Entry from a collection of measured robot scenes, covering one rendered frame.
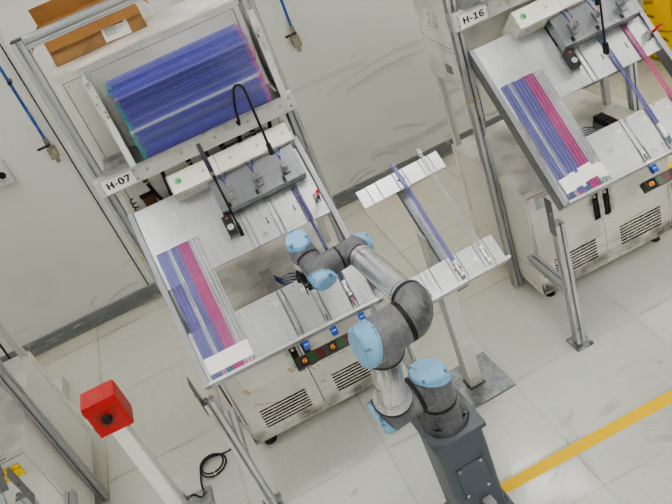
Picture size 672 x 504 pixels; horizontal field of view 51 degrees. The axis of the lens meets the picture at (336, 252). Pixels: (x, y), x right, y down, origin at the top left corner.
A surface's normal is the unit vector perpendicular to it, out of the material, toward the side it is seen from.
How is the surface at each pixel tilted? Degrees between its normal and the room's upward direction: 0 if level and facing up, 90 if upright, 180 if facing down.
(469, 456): 90
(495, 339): 0
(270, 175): 42
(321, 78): 90
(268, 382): 90
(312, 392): 90
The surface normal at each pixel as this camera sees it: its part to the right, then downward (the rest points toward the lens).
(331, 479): -0.32, -0.77
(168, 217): -0.02, -0.27
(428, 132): 0.32, 0.45
